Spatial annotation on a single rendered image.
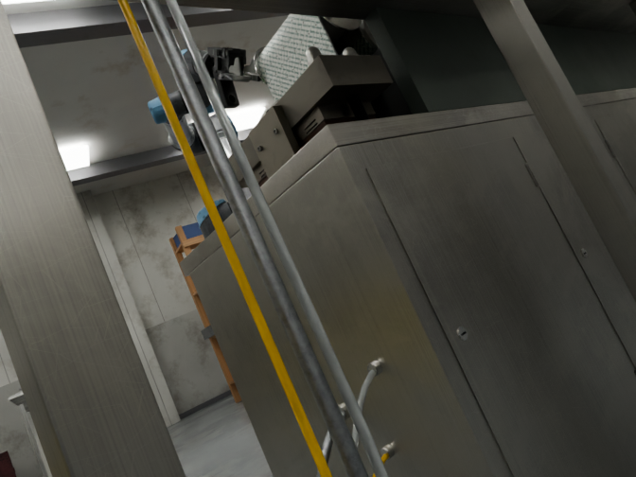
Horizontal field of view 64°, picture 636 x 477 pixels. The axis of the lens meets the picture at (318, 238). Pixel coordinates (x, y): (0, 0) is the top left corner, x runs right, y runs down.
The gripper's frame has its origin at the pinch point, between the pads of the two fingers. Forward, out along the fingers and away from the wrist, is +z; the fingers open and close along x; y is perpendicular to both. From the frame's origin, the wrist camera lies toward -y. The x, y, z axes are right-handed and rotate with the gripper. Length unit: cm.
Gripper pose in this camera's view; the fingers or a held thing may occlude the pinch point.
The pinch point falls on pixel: (255, 79)
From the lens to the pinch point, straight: 142.3
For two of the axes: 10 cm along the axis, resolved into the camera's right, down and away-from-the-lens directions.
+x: 7.2, -2.3, 6.5
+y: 0.5, -9.2, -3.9
